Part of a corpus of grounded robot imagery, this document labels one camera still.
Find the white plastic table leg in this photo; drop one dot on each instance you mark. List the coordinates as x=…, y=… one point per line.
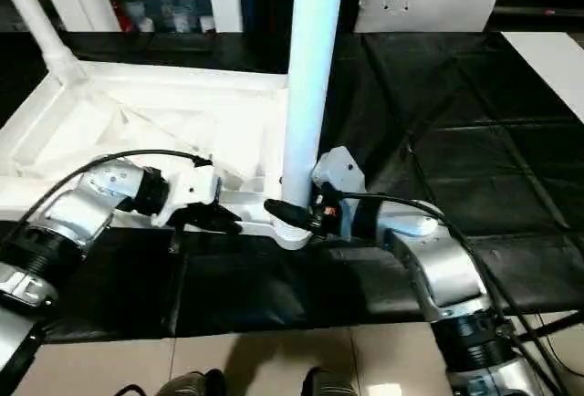
x=41, y=26
x=310, y=49

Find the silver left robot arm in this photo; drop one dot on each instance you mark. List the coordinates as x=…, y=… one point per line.
x=91, y=195

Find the black work mat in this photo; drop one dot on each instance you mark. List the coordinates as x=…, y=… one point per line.
x=456, y=140

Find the small white cup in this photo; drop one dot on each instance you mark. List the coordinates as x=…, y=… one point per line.
x=207, y=23
x=146, y=24

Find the red item in cabinet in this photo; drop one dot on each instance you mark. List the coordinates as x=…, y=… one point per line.
x=122, y=15

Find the black stand bar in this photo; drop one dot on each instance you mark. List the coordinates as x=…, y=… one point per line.
x=556, y=323

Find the white flat panel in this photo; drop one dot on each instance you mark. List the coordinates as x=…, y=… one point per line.
x=547, y=63

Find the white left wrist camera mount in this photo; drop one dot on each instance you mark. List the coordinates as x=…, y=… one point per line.
x=191, y=186

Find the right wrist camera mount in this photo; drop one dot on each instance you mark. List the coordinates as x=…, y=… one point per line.
x=340, y=163

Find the black rail with red mark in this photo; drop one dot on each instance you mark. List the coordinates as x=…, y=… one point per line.
x=524, y=12

